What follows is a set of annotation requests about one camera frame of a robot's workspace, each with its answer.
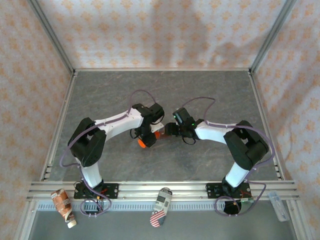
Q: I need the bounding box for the aluminium table edge rail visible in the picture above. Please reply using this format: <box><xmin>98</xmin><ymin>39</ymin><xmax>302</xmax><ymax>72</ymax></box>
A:
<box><xmin>247</xmin><ymin>71</ymin><xmax>286</xmax><ymax>181</ymax></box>
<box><xmin>39</xmin><ymin>71</ymin><xmax>79</xmax><ymax>181</ymax></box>

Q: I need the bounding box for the aluminium front rail beam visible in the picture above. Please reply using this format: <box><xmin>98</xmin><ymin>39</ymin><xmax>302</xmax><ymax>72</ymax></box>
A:
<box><xmin>26</xmin><ymin>181</ymin><xmax>301</xmax><ymax>202</ymax></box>

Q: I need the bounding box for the aluminium frame post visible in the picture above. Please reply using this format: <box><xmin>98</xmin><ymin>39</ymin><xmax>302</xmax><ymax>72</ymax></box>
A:
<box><xmin>249</xmin><ymin>0</ymin><xmax>299</xmax><ymax>73</ymax></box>
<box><xmin>26</xmin><ymin>0</ymin><xmax>76</xmax><ymax>73</ymax></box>

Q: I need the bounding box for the brown squeeze tube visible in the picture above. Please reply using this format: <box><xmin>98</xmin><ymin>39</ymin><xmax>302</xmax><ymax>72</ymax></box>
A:
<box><xmin>50</xmin><ymin>189</ymin><xmax>77</xmax><ymax>229</ymax></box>

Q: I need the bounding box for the clear plastic syringe package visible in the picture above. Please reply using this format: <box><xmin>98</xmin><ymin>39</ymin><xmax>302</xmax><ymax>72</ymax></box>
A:
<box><xmin>267</xmin><ymin>191</ymin><xmax>291</xmax><ymax>223</ymax></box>

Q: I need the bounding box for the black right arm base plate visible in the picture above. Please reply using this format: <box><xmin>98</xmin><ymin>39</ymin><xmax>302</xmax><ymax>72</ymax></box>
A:
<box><xmin>205</xmin><ymin>182</ymin><xmax>252</xmax><ymax>200</ymax></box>

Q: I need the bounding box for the flag print case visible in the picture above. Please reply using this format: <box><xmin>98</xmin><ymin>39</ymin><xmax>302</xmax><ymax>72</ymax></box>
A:
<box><xmin>149</xmin><ymin>186</ymin><xmax>174</xmax><ymax>228</ymax></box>

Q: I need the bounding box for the grey slotted cable duct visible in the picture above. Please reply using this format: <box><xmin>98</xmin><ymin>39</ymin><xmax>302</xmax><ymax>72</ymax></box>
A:
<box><xmin>37</xmin><ymin>201</ymin><xmax>276</xmax><ymax>212</ymax></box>

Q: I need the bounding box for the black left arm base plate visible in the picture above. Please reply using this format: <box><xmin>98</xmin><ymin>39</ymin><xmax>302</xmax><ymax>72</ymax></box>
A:
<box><xmin>74</xmin><ymin>183</ymin><xmax>120</xmax><ymax>200</ymax></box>

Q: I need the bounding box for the orange pill bottle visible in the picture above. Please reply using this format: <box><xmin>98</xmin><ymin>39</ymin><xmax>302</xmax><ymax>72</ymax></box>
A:
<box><xmin>137</xmin><ymin>131</ymin><xmax>162</xmax><ymax>150</ymax></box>

